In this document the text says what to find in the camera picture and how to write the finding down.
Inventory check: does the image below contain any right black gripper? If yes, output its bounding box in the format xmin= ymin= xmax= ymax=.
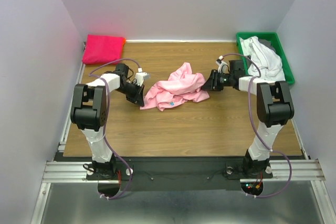
xmin=199 ymin=69 xmax=233 ymax=91

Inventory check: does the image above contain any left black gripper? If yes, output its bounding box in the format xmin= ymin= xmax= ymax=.
xmin=115 ymin=81 xmax=144 ymax=106

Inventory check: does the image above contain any light pink t shirt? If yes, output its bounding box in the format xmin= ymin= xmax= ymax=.
xmin=140 ymin=62 xmax=209 ymax=111

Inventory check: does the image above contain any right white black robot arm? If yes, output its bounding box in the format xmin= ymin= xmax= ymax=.
xmin=201 ymin=56 xmax=295 ymax=179

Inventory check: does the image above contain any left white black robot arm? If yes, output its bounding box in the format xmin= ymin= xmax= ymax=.
xmin=70 ymin=63 xmax=150 ymax=180

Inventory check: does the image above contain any white crumpled t shirt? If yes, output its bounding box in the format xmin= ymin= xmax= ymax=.
xmin=239 ymin=36 xmax=285 ymax=81

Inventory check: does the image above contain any folded magenta t shirt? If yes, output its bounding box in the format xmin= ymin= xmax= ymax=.
xmin=82 ymin=35 xmax=124 ymax=65

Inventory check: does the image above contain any grey garment in bin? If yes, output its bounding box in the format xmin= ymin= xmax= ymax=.
xmin=258 ymin=38 xmax=276 ymax=53

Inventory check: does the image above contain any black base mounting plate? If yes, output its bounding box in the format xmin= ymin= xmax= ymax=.
xmin=83 ymin=156 xmax=272 ymax=196

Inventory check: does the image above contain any green plastic bin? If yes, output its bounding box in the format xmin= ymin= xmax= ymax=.
xmin=236 ymin=31 xmax=295 ymax=85

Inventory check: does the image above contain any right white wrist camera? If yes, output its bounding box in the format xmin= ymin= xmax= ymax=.
xmin=216 ymin=56 xmax=228 ymax=74

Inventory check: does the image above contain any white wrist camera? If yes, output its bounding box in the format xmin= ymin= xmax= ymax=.
xmin=132 ymin=68 xmax=150 ymax=86
xmin=216 ymin=56 xmax=228 ymax=74

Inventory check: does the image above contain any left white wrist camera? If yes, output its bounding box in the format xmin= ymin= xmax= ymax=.
xmin=132 ymin=68 xmax=150 ymax=86

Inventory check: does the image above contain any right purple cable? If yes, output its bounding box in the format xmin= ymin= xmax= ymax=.
xmin=223 ymin=52 xmax=293 ymax=199

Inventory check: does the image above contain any aluminium extrusion rail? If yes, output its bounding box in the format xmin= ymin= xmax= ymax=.
xmin=43 ymin=159 xmax=325 ymax=183

